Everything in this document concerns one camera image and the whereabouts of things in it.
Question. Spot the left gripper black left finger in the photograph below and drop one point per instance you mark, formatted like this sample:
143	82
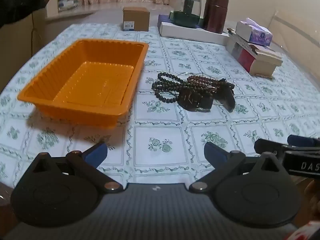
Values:
58	191

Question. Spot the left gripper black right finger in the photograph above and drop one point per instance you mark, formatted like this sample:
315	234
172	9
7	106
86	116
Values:
256	192

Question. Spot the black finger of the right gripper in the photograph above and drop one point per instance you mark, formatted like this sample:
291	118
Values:
300	141
266	146

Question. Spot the orange plastic tray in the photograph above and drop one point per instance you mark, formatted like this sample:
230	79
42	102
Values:
92	82

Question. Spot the thick red cover book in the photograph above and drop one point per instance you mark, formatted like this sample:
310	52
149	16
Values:
255	61

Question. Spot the green floral tablecloth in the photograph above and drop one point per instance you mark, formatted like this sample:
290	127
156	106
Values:
158	142

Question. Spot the thin book on top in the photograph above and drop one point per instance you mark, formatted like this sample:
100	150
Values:
235	38

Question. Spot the purple tissue pack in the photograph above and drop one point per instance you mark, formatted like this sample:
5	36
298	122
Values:
252	32

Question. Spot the white flat box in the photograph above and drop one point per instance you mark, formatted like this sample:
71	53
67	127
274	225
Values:
193	34

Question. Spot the dark red cylindrical canister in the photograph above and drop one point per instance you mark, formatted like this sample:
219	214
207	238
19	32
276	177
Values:
215	12

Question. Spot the glass green humidifier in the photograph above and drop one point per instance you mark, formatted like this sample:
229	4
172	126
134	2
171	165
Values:
186	13

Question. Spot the blue flat box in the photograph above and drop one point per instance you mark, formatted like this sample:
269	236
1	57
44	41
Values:
163	18

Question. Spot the brown cardboard box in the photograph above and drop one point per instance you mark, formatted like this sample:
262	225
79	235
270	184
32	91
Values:
136	19

